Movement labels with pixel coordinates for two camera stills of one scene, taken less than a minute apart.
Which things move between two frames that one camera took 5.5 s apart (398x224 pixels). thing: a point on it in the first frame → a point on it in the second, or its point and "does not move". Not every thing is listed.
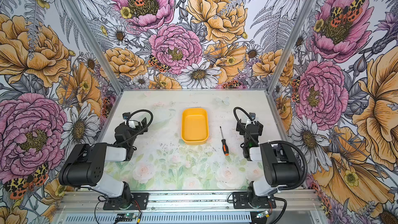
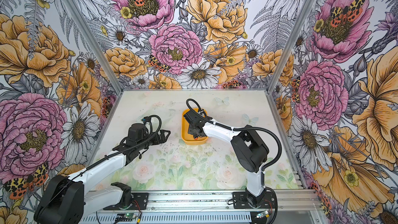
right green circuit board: [262, 214] does not move
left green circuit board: [125, 217] does not move
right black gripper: [242, 126] → [190, 131]
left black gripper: [139, 127] → [157, 141]
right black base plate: [241, 200] does not move
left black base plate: [127, 201] does not move
